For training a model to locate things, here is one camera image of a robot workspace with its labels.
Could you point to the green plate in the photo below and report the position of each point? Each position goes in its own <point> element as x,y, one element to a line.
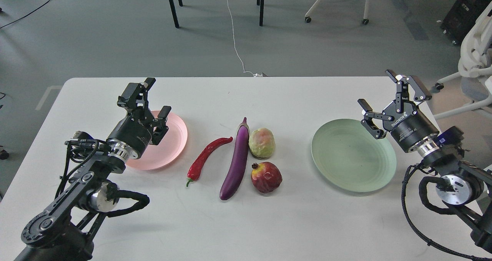
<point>348,156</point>

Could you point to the green pink guava fruit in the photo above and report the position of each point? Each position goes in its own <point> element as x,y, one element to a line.
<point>261,143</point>

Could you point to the red chili pepper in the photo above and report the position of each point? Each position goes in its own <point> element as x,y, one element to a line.
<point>195,169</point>

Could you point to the black cabinet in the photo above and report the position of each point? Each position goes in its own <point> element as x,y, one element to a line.
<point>461,18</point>

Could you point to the pink plate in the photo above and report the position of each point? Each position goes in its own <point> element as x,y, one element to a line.
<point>172,144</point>

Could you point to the purple eggplant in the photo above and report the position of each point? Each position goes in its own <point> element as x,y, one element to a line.
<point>238,163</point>

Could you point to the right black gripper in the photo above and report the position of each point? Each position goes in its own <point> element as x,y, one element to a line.
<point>409,126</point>

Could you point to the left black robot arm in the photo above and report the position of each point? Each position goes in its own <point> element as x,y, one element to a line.
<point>66,228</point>

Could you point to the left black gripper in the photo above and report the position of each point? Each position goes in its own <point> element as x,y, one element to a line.
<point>140,127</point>

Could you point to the white office chair right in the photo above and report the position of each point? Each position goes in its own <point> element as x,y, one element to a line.
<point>474,65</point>

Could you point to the red pomegranate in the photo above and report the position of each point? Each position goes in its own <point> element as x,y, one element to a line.
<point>265,177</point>

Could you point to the black table legs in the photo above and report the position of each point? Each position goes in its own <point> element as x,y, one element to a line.
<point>212,6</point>

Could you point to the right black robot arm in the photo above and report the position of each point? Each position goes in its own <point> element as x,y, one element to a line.
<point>450,183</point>

